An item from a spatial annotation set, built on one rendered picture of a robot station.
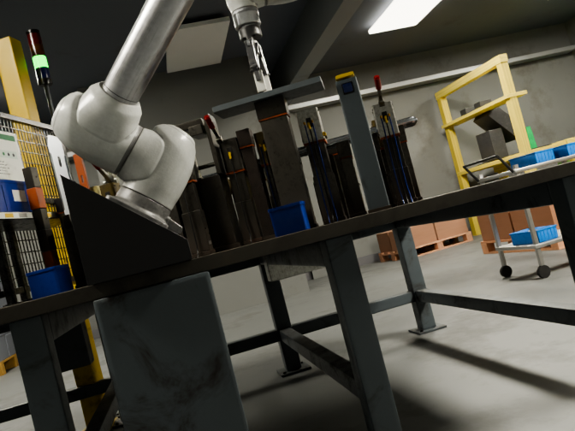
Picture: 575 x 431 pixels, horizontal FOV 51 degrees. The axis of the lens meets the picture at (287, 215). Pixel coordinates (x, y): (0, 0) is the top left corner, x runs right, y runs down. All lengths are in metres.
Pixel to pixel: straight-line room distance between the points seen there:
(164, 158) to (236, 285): 5.19
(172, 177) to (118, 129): 0.19
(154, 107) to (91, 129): 5.34
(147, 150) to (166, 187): 0.11
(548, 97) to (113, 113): 9.04
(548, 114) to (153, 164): 8.88
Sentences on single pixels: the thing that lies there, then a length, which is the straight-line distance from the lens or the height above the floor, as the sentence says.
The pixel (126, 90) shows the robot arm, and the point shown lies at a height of 1.17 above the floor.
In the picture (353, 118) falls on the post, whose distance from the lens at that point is 1.96.
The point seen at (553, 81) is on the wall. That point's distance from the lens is 10.36.
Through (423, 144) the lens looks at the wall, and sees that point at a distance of 9.08.
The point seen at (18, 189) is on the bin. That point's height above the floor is 1.13.
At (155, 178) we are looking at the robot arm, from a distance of 1.66.
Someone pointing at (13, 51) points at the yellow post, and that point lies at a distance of 3.36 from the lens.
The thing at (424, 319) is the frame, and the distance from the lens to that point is 3.37.
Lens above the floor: 0.70
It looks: 2 degrees up
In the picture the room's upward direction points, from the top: 14 degrees counter-clockwise
